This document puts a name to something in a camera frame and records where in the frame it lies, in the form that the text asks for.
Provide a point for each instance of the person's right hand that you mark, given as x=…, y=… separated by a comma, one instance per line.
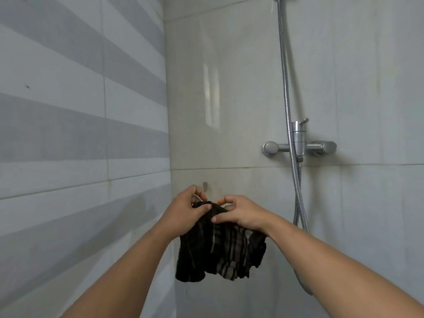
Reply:
x=246, y=213

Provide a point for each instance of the person's left hand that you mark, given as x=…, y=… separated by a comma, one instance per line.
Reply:
x=183, y=211

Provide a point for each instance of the dark striped cleaning cloth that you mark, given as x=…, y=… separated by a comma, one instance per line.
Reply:
x=222, y=251

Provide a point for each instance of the person's right forearm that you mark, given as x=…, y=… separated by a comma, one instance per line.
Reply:
x=338, y=271

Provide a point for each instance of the person's left forearm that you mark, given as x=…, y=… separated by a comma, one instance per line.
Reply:
x=122, y=278

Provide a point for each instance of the chrome shower mixer tap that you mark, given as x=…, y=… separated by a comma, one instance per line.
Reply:
x=299, y=145

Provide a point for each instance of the small metal wall hook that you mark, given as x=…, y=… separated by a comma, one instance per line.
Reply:
x=205, y=185

